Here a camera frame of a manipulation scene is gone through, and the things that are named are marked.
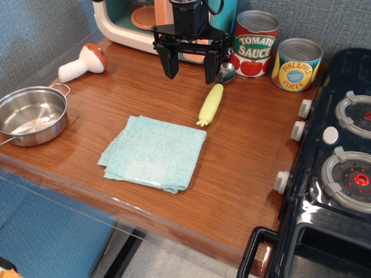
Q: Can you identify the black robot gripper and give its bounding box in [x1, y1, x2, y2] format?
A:
[151, 1, 231, 85]

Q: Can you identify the brown and white toy mushroom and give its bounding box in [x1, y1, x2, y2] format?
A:
[58, 43, 108, 83]

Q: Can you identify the light blue folded cloth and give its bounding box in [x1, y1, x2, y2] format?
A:
[98, 116, 206, 194]

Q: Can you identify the tomato sauce can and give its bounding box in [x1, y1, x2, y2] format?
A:
[230, 10, 280, 78]

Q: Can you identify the white teal toy microwave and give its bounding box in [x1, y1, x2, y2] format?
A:
[92, 0, 237, 64]

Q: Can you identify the pineapple slices can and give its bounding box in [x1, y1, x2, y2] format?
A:
[271, 38, 323, 92]

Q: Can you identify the stainless steel pot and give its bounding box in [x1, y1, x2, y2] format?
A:
[1, 83, 71, 147]

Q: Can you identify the black toy stove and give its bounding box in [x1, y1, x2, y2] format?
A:
[238, 48, 370, 277]

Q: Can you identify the yellow handled metal spoon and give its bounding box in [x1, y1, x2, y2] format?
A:
[197, 63, 235, 127]

